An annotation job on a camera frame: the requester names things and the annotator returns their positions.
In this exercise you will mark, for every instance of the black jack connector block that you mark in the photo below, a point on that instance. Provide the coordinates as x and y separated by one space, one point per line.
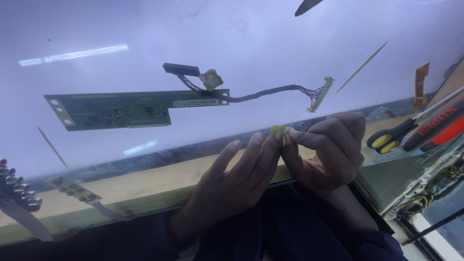
20 190

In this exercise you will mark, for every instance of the person's dark blue clothing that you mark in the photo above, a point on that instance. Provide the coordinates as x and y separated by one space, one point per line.
282 232

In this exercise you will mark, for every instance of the grey metal chassis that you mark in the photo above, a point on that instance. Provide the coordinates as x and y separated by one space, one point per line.
391 181

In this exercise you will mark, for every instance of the small yellowish button board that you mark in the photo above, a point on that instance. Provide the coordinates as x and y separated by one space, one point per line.
72 189

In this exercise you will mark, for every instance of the short thin wooden stick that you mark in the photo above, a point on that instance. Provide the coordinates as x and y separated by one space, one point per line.
52 147

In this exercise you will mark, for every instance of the long thin wooden stick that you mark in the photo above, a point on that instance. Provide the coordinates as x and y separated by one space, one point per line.
361 67

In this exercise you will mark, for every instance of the white lit display panel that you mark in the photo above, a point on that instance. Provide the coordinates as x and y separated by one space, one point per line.
253 40

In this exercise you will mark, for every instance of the person's right hand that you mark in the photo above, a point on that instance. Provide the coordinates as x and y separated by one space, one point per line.
333 159

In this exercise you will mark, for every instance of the thin black rod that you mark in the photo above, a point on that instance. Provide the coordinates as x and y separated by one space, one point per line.
435 226

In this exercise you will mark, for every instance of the black blade tip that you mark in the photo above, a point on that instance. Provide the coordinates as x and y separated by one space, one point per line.
306 6

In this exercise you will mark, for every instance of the yellow-green tape piece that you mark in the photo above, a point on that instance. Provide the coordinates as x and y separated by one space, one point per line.
272 130

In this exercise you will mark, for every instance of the green circuit board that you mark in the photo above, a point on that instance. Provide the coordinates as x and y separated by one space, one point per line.
119 110

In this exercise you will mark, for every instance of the crumpled beige tape wad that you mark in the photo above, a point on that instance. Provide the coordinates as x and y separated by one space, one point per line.
211 79

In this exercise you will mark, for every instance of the person's left hand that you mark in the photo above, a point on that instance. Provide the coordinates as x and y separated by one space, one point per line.
232 188

